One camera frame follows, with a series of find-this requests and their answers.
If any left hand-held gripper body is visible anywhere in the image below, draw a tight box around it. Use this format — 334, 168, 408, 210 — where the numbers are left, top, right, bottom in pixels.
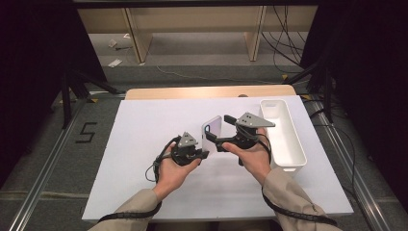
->
170, 131, 202, 167

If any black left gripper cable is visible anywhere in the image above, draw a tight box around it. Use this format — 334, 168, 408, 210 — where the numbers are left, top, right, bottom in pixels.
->
97, 134, 183, 224

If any thin grey wire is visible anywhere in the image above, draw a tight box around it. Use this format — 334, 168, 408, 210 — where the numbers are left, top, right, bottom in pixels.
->
144, 163, 159, 183

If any person's left hand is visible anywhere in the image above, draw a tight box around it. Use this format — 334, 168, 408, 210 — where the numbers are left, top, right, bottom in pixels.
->
152, 141, 203, 203

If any phone with iridescent case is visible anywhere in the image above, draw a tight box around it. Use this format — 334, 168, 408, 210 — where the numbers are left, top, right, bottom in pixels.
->
200, 115, 223, 156

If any aluminium floor rail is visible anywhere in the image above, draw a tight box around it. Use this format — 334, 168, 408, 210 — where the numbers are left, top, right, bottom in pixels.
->
308, 93, 392, 231
7, 96, 90, 231

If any white plastic bin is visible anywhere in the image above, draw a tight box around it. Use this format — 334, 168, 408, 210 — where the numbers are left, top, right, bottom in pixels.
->
258, 98, 308, 177

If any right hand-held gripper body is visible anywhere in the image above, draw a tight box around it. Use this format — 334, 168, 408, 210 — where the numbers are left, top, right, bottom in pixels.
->
234, 111, 277, 151

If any black metal stand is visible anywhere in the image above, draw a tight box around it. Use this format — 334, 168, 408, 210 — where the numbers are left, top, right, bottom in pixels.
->
284, 60, 335, 125
60, 67, 122, 130

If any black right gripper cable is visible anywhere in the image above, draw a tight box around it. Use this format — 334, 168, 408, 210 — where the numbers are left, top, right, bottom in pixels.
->
254, 133, 339, 226

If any light wooden table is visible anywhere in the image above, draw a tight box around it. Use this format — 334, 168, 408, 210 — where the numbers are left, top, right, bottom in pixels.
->
124, 84, 298, 101

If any bundle of black floor cables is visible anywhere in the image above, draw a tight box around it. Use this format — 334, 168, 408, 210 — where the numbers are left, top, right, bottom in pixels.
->
260, 4, 310, 75

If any person's right hand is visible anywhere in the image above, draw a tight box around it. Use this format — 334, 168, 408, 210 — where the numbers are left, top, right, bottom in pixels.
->
221, 127, 273, 187

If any thin black floor cable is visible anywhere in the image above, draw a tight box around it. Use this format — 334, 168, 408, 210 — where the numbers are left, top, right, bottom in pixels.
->
300, 95, 359, 200

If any pale floor cable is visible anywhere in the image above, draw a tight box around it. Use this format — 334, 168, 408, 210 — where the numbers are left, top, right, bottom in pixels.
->
156, 64, 284, 86

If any light wooden desk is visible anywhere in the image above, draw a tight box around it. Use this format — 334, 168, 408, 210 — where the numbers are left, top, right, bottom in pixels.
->
77, 5, 319, 64

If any dark curtain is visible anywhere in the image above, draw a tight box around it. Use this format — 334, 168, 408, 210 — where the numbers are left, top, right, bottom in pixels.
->
0, 0, 109, 189
299, 0, 408, 211

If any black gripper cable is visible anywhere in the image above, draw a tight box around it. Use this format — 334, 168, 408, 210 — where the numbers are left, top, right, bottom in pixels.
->
97, 134, 183, 224
254, 133, 339, 226

